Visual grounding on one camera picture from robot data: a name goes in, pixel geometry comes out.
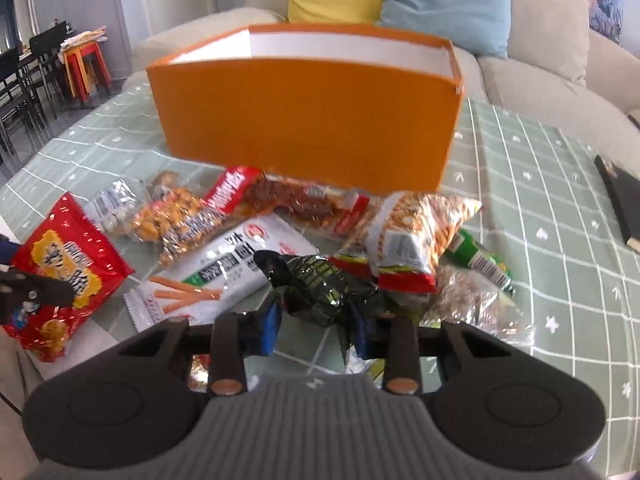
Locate red cracker snack bag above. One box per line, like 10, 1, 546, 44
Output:
2, 193, 134, 362

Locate clear brown seed bag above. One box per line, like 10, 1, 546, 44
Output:
420, 264, 536, 347

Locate dark green snack packet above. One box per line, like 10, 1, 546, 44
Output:
252, 249, 402, 356

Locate white spicy strip packet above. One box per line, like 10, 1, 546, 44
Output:
125, 214, 318, 332

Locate orange peanut snack bag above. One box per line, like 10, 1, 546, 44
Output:
330, 191, 482, 294

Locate small green candy packet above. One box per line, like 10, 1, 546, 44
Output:
447, 229, 514, 295

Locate small white candy packet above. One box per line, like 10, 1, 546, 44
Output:
84, 179, 148, 235

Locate clear orange nut bag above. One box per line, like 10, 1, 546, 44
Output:
127, 186, 228, 266

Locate red dried meat packet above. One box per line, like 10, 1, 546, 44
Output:
205, 166, 370, 237

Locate green checkered tablecloth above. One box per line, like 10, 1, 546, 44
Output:
1, 84, 639, 476

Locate black dining chairs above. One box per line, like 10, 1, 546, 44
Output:
1, 21, 67, 156

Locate orange cardboard box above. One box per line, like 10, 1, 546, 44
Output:
148, 24, 464, 195

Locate red and yellow stools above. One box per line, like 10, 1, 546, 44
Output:
61, 27, 112, 105

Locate black notebook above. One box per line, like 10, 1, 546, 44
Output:
594, 155, 640, 252

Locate beige fabric sofa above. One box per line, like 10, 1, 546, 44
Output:
130, 0, 640, 176

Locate light blue cushion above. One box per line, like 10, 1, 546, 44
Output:
378, 0, 511, 58

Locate beige back cushion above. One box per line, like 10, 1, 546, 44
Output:
508, 0, 590, 86

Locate blue patterned cushion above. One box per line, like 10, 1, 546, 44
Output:
564, 0, 626, 46

